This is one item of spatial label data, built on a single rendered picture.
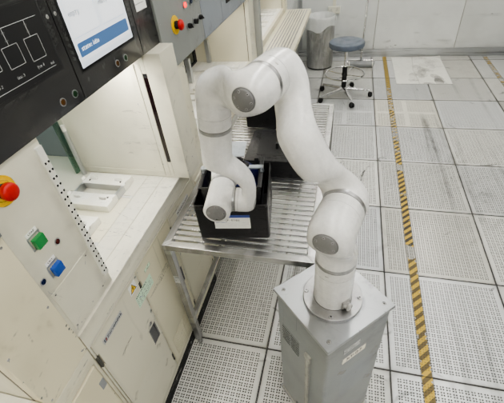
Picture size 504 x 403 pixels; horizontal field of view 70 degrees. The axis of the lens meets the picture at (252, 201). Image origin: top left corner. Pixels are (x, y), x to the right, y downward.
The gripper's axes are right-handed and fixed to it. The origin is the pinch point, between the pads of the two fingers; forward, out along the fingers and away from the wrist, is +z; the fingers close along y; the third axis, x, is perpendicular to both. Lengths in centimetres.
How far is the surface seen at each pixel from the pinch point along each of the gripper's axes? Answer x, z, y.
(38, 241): 15, -57, -36
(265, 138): -20, 45, 9
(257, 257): -30.1, -22.7, 9.4
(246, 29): 3, 157, -8
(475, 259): -106, 42, 132
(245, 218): -19.3, -13.3, 5.1
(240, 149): 2.6, -0.2, 4.3
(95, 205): -16, -9, -55
